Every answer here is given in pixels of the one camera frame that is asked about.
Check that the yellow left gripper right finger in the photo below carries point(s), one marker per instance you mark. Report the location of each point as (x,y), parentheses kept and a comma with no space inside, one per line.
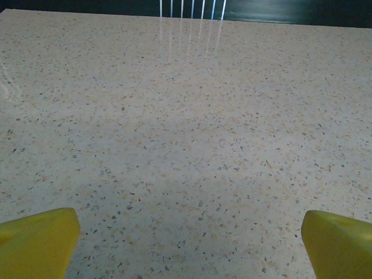
(340,250)

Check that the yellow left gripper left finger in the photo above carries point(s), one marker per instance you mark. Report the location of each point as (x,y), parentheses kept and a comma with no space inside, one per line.
(35,247)

